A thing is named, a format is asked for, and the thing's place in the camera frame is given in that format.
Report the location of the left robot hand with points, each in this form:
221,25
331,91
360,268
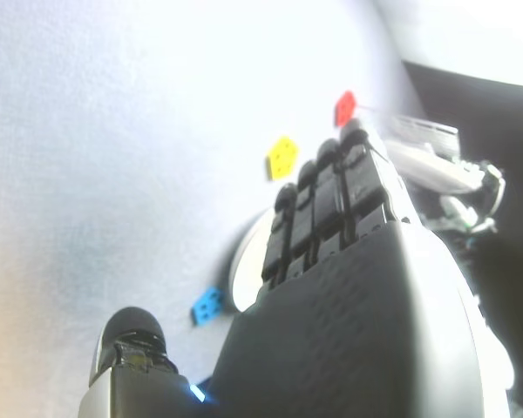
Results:
353,326

